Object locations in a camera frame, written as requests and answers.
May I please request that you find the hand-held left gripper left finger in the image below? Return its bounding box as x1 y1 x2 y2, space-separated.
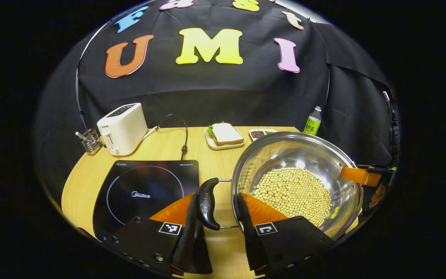
105 193 213 276

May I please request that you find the white toaster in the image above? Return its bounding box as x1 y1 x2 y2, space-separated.
97 103 149 156

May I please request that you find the black induction cooktop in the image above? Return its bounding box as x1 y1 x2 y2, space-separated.
93 160 200 241

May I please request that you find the wire mesh utensil holder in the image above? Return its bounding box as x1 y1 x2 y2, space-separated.
75 129 103 156

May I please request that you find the pale sandwich plate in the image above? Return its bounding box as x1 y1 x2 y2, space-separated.
204 126 246 150

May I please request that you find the sandwich with lettuce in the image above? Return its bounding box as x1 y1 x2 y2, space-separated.
208 122 244 146

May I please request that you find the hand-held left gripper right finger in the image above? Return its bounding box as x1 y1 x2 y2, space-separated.
238 193 334 276

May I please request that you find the stainless steel pot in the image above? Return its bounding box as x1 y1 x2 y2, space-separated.
197 131 364 241

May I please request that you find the black power cable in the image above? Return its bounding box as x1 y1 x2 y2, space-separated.
146 114 189 160

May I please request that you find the green drink bottle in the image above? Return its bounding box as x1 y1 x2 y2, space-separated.
303 106 322 136

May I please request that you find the black backdrop cloth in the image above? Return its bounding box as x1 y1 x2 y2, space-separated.
33 0 398 202

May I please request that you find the pile of soybeans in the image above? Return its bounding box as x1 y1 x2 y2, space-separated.
251 167 333 228

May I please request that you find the sectioned dish of beans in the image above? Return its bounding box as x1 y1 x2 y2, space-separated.
249 129 278 141

